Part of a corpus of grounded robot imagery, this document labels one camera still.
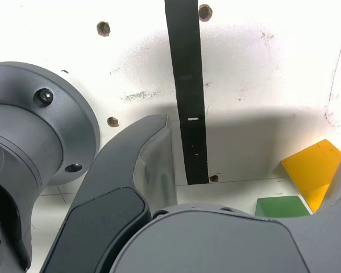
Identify green cube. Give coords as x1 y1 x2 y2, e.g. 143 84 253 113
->
255 195 314 219

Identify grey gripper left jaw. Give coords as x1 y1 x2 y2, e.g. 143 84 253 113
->
41 113 179 273

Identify black tape strip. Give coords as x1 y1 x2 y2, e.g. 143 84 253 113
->
164 0 210 185

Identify yellow cube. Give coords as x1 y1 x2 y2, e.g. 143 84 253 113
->
280 139 341 214

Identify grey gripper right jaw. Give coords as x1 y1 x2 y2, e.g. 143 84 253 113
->
109 153 341 273

